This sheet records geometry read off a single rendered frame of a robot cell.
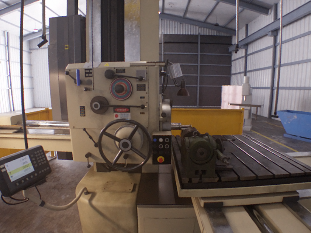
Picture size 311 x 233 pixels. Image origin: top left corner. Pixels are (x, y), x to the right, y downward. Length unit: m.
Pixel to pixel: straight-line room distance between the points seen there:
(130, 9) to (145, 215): 2.22
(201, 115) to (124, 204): 2.75
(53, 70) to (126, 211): 1.84
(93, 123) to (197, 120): 2.85
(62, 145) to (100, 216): 0.84
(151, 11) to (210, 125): 2.81
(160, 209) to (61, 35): 2.26
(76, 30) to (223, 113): 3.33
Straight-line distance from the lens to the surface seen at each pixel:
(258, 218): 1.60
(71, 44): 2.25
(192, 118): 3.80
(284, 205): 1.83
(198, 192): 1.38
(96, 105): 1.26
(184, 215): 1.78
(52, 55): 2.35
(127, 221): 1.84
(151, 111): 1.26
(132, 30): 2.03
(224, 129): 4.10
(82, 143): 1.47
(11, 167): 1.26
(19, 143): 2.27
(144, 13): 2.10
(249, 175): 1.52
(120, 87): 1.18
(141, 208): 1.71
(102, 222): 1.92
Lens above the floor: 1.68
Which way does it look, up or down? 10 degrees down
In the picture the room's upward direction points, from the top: straight up
